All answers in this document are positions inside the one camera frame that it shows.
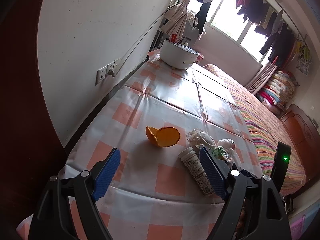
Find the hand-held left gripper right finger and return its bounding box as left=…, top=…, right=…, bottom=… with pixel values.
left=199, top=145, right=293, bottom=240

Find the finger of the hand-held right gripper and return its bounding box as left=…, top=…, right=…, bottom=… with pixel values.
left=239, top=169, right=260, bottom=188

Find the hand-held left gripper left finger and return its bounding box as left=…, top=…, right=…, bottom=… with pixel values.
left=27, top=147, right=122, bottom=240

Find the white pill bottle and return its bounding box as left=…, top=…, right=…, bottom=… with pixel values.
left=178, top=146, right=215, bottom=196

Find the orange peel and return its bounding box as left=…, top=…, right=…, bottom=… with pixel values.
left=146, top=126, right=180, bottom=147

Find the green crumpled wrapper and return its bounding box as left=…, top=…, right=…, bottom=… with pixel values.
left=211, top=146, right=232, bottom=164

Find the wooden headboard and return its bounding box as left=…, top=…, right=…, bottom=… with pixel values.
left=280, top=104, right=320, bottom=180

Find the bed with striped sheet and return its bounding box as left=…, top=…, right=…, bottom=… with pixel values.
left=204, top=64, right=307, bottom=198

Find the stack of folded quilts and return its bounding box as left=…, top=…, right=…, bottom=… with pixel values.
left=257, top=70, right=299, bottom=110

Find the striped pink curtain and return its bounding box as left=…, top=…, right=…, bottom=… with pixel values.
left=245, top=61, right=278, bottom=95

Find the checked tablecloth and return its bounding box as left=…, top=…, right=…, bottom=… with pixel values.
left=16, top=49, right=263, bottom=240

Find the hanging patterned bag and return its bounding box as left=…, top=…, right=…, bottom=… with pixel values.
left=295, top=41, right=312, bottom=75

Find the dark wooden door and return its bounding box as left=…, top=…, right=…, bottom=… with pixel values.
left=0, top=0, right=68, bottom=230

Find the white cooker pot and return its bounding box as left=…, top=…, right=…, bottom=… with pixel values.
left=159, top=39, right=199, bottom=70

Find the white appliance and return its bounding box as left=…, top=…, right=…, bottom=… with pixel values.
left=182, top=17, right=203, bottom=48

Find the window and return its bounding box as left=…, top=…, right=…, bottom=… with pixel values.
left=187, top=0, right=275, bottom=63

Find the black hanging garment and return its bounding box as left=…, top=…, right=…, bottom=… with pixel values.
left=194, top=0, right=213, bottom=34

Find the beige tied curtain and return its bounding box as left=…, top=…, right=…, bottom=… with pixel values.
left=160, top=0, right=200, bottom=34

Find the row of hanging clothes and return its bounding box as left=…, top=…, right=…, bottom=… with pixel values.
left=192, top=0, right=298, bottom=68

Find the wall socket strip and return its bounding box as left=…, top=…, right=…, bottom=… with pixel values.
left=95, top=57, right=123, bottom=85

